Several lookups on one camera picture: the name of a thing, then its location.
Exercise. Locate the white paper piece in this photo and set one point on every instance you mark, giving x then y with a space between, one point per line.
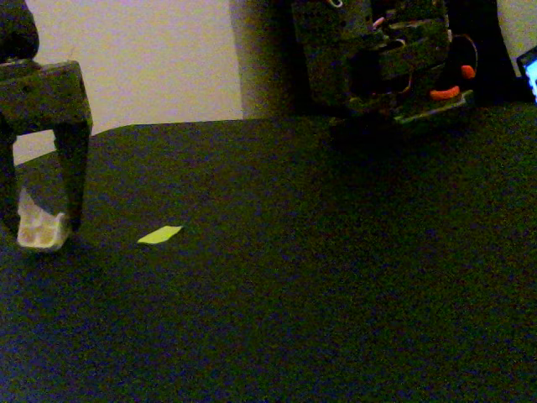
40 233

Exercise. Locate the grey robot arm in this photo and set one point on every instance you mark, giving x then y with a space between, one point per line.
356 42

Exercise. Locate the dark blue desk mat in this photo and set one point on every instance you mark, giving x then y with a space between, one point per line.
293 294

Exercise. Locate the small green paper marker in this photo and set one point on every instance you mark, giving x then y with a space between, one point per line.
159 235

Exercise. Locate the black orange table clamp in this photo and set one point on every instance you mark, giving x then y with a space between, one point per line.
444 93
468 72

